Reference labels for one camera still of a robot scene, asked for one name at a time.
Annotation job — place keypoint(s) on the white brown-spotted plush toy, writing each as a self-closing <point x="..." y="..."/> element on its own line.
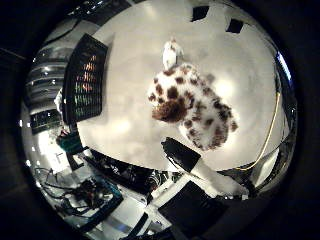
<point x="193" y="103"/>

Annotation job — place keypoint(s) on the orange plush carrot toy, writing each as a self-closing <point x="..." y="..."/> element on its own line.
<point x="89" y="71"/>

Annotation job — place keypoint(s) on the person in teal shirt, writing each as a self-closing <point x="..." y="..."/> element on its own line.
<point x="70" y="143"/>

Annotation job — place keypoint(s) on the black plastic lattice basket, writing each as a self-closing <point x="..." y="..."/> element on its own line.
<point x="85" y="83"/>

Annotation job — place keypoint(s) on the blue-lit monitor screen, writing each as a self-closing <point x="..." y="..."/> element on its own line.
<point x="284" y="65"/>

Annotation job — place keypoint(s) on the small black square pad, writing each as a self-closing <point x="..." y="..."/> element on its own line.
<point x="234" y="26"/>

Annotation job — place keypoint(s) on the large black square pad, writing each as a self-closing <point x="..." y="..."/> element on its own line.
<point x="200" y="13"/>

